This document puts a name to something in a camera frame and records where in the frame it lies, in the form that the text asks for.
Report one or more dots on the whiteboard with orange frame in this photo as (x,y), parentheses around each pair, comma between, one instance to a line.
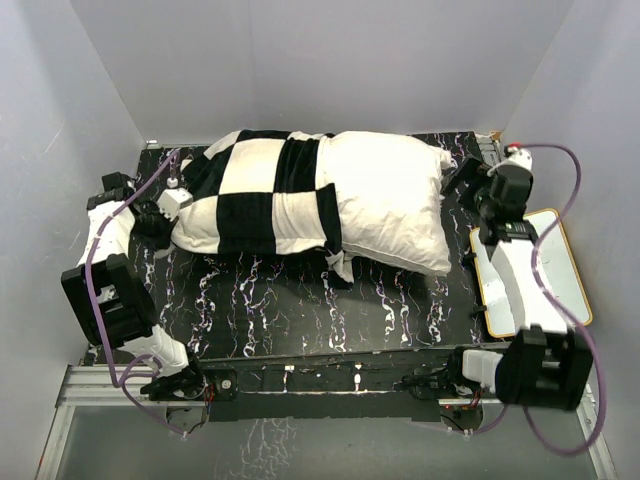
(561,273)

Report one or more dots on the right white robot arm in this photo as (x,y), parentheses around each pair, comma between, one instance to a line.
(547,363)

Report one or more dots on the black white checkered pillowcase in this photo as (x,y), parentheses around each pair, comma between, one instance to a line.
(263,192)

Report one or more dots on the white pillow insert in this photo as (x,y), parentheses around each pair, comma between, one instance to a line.
(388,189)

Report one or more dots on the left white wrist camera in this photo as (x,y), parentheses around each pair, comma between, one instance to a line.
(173,199)

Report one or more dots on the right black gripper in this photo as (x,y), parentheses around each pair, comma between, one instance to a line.
(467,170)

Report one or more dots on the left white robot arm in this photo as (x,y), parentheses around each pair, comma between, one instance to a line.
(112,305)

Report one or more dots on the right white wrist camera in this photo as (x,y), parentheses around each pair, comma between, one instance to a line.
(515,155)

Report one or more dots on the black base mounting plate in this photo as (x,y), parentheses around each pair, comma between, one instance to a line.
(408,383)

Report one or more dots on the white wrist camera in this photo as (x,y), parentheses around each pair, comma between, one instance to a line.
(173,199)
(515,155)

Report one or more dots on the aluminium frame rail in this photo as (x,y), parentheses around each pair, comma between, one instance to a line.
(290,423)

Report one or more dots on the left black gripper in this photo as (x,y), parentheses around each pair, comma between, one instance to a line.
(162,240)

